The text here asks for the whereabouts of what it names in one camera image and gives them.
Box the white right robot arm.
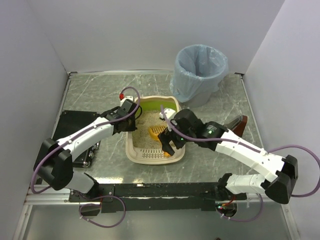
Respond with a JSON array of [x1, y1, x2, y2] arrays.
[[158, 108, 298, 204]]

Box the grey bin with blue bag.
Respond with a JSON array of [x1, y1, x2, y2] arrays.
[[169, 44, 229, 108]]

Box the beige cat litter pellets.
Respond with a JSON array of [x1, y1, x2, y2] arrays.
[[132, 110, 167, 150]]

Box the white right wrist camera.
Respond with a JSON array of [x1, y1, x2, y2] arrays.
[[159, 108, 177, 125]]

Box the aluminium frame rail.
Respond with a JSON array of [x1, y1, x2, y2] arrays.
[[23, 181, 76, 206]]

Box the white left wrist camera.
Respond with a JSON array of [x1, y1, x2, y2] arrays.
[[119, 93, 134, 108]]

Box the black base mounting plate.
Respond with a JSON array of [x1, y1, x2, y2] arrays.
[[68, 182, 247, 213]]

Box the beige green litter box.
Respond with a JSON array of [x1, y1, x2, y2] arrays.
[[125, 95, 187, 165]]

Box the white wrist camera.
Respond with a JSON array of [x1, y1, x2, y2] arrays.
[[159, 108, 177, 125], [119, 93, 134, 108]]

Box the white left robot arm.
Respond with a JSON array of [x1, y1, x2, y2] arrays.
[[31, 96, 139, 195]]

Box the brown wooden metronome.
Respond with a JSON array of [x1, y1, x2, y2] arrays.
[[224, 115, 248, 138]]

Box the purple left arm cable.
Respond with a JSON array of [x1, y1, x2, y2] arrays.
[[30, 86, 141, 228]]

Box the orange plastic litter scoop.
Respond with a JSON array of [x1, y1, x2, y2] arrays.
[[147, 125, 173, 158]]

